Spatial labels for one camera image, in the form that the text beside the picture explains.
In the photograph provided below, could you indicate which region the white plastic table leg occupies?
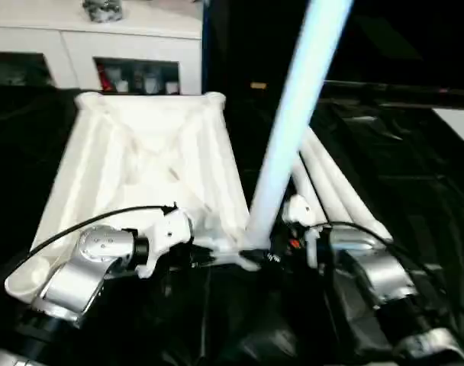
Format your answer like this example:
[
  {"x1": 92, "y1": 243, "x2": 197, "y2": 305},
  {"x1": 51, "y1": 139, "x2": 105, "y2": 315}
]
[
  {"x1": 243, "y1": 0, "x2": 356, "y2": 253},
  {"x1": 306, "y1": 127, "x2": 394, "y2": 242},
  {"x1": 298, "y1": 140, "x2": 363, "y2": 226},
  {"x1": 291, "y1": 152, "x2": 329, "y2": 223}
]

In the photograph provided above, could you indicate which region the white plastic table top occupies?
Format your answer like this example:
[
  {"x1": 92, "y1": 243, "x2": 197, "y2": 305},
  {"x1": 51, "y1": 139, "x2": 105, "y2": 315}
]
[{"x1": 5, "y1": 91, "x2": 272, "y2": 306}]

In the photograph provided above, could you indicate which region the black glossy mat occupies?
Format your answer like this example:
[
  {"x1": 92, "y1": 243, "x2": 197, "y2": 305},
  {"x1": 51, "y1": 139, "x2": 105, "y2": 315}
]
[{"x1": 0, "y1": 85, "x2": 464, "y2": 366}]

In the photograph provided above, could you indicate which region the long black bar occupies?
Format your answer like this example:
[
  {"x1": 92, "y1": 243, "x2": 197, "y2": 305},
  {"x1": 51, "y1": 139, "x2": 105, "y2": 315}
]
[{"x1": 323, "y1": 79, "x2": 464, "y2": 101}]

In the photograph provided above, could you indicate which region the white flat panel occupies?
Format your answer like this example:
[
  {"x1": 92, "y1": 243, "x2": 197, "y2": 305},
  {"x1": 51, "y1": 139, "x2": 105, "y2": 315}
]
[{"x1": 432, "y1": 108, "x2": 464, "y2": 152}]

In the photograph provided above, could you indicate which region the white glass-door cabinet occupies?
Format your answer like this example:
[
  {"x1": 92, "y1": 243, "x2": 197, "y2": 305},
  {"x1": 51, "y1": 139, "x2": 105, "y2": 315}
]
[{"x1": 0, "y1": 0, "x2": 204, "y2": 95}]

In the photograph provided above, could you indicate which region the large dark screen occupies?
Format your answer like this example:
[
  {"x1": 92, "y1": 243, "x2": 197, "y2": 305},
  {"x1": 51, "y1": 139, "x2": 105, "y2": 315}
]
[{"x1": 201, "y1": 0, "x2": 464, "y2": 96}]

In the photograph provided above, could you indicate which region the dark bag of parts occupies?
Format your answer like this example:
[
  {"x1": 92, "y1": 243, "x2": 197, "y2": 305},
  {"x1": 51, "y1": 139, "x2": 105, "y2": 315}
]
[{"x1": 82, "y1": 0, "x2": 124, "y2": 24}]

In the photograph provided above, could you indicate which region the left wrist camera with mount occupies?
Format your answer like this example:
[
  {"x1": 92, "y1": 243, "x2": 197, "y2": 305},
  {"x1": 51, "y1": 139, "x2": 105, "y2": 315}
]
[{"x1": 134, "y1": 207, "x2": 198, "y2": 279}]

